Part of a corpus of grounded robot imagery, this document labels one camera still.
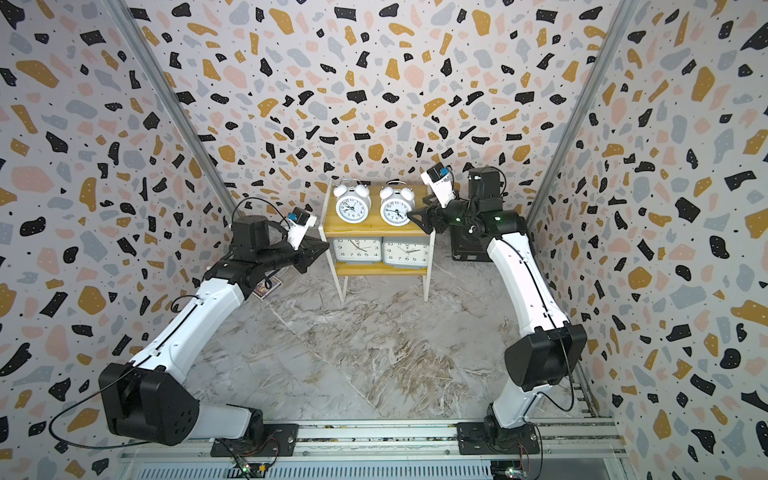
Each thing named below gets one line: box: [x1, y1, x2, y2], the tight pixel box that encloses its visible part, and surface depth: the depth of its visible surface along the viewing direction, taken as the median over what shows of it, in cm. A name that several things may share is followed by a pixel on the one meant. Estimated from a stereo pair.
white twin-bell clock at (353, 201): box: [333, 178, 371, 224], surface depth 74 cm
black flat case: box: [450, 224, 496, 262], surface depth 58 cm
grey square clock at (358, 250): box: [333, 237, 383, 265], surface depth 89 cm
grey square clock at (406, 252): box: [382, 237, 430, 269], surface depth 88 cm
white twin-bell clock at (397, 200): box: [379, 178, 415, 227], surface depth 73 cm
